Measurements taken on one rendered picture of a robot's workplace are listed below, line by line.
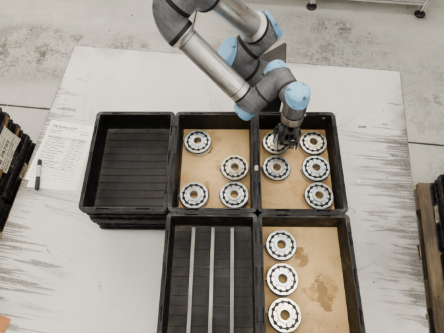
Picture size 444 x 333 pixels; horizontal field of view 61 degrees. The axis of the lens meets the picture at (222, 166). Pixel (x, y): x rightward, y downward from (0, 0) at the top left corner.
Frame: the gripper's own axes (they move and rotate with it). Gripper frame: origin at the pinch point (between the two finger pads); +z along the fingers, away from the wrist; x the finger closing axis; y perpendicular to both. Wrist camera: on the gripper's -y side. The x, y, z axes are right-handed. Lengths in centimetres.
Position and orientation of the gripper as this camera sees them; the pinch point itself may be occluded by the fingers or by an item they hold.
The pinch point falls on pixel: (284, 143)
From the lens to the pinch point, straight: 145.7
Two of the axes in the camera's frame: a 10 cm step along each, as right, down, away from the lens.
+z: 0.2, 4.4, 9.0
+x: 9.9, 1.0, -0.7
